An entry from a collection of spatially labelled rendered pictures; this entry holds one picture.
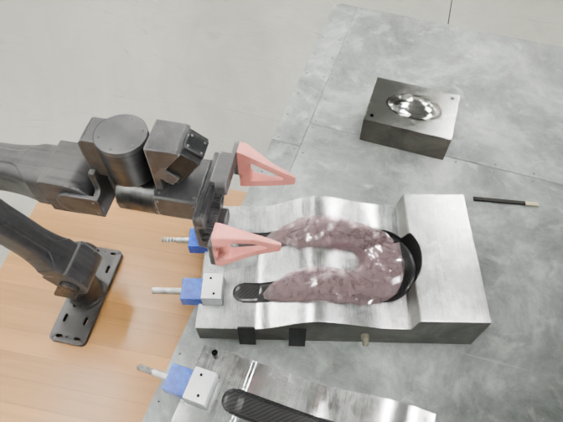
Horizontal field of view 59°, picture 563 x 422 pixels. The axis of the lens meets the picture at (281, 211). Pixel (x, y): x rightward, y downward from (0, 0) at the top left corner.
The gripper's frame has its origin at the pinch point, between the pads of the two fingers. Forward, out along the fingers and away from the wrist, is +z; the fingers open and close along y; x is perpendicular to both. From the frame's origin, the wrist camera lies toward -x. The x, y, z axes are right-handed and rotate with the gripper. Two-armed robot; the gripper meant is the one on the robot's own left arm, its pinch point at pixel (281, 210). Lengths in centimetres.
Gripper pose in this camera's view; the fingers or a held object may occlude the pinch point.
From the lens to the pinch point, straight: 58.8
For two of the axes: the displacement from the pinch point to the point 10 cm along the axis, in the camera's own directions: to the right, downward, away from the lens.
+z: 9.8, 1.6, -0.9
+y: 1.9, -8.2, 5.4
